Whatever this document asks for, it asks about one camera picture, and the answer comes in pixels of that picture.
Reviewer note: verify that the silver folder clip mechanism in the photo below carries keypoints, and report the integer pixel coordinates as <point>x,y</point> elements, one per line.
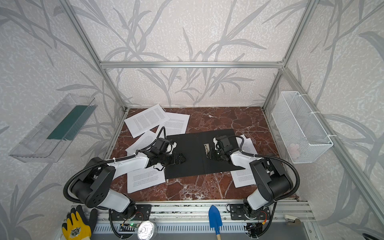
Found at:
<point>207,149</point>

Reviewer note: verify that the white wire mesh basket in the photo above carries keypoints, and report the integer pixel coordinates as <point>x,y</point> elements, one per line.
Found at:
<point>301,131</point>

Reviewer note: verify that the printed paper stack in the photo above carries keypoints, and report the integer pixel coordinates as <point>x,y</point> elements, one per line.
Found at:
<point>243,178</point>
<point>248,145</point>

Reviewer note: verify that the clear plastic wall tray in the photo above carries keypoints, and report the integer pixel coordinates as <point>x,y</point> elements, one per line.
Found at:
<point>47,142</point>

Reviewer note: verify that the aluminium frame rails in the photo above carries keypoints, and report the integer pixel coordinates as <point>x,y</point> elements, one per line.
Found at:
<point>361,181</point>

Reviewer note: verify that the printed paper far left corner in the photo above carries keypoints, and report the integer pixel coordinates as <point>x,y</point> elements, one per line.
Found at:
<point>146,120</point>

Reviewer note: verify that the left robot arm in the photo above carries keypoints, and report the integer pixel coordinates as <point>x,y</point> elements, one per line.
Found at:
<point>91,186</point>

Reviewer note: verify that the printed paper beside folder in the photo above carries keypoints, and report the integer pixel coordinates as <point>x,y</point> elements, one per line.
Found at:
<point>176,125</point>

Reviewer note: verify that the yellow black work glove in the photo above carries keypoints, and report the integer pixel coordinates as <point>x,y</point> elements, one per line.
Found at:
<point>77,226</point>

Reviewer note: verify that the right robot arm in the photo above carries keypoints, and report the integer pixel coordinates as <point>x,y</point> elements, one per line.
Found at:
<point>276,178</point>

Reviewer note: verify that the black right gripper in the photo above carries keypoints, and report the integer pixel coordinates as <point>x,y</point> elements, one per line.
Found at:
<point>213,152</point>

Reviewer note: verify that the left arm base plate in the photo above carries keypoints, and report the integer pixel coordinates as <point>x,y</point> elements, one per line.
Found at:
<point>140,212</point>

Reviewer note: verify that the small white beige clip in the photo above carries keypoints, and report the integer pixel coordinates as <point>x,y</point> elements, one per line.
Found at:
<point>292,220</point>

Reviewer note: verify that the blue hand shovel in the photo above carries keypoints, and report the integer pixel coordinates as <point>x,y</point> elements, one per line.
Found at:
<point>215,220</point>

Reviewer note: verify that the black file folder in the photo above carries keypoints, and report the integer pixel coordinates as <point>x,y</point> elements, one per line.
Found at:
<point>192,146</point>

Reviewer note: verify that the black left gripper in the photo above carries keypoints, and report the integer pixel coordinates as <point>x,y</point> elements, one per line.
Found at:
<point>171,157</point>

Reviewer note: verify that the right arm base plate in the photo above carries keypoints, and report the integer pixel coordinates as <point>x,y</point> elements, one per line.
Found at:
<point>245,212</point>

